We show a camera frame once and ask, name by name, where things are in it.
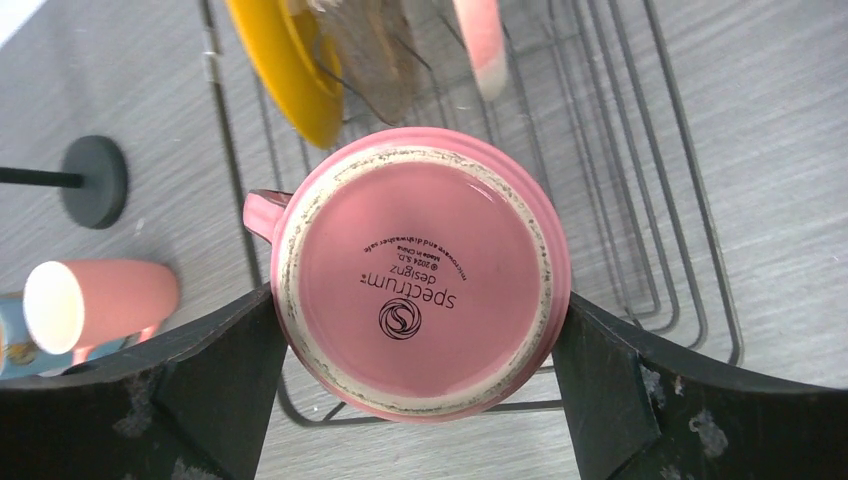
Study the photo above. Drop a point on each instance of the yellow plate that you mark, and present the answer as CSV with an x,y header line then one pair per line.
x,y
296,62

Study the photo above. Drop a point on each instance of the pink patterned mug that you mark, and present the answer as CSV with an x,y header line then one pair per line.
x,y
419,273

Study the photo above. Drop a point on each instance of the plain pink mug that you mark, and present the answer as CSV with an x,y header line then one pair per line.
x,y
75,306

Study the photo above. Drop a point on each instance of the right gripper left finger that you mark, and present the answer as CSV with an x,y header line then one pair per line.
x,y
191,403

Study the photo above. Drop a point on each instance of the blue butterfly mug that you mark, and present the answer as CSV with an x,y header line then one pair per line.
x,y
21,355

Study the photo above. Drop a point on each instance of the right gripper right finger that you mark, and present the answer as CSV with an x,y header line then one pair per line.
x,y
641,407

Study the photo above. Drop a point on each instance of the large pink cream plate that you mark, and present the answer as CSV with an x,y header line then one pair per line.
x,y
482,34

